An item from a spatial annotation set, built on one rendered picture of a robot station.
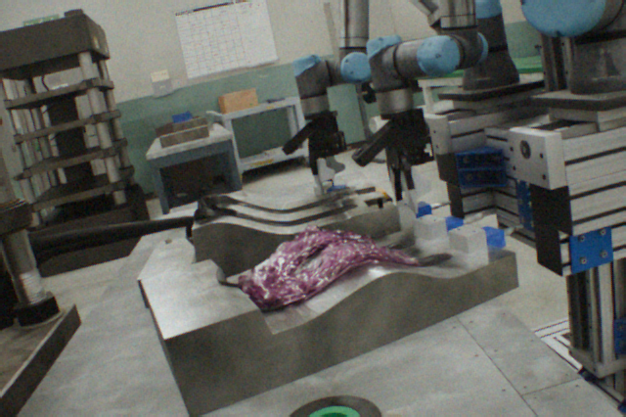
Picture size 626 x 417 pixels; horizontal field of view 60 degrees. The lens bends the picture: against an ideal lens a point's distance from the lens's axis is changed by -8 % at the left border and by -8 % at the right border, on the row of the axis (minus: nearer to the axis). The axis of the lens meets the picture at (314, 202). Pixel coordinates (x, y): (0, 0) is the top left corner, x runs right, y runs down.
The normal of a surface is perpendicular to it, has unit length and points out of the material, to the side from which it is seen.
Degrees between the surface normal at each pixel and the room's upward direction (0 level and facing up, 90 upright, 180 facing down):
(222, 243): 90
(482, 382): 0
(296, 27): 90
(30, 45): 90
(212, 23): 90
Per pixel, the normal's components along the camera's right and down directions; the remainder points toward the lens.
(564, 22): -0.65, 0.39
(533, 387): -0.20, -0.95
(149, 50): 0.22, 0.17
